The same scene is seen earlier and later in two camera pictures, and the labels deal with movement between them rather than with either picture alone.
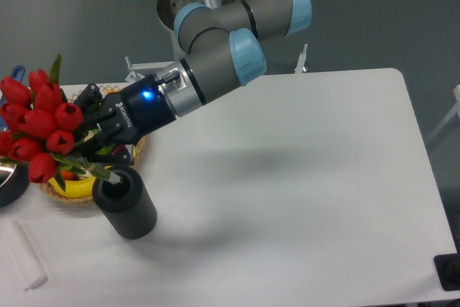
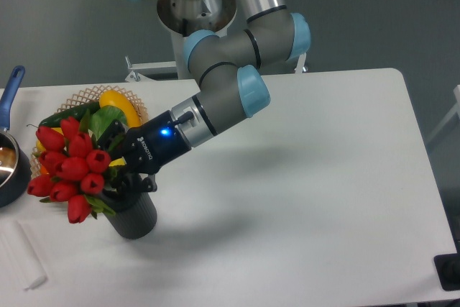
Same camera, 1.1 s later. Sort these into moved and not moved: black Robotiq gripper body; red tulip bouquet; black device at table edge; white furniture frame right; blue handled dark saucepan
Moved: black Robotiq gripper body; red tulip bouquet
Not moved: blue handled dark saucepan; black device at table edge; white furniture frame right
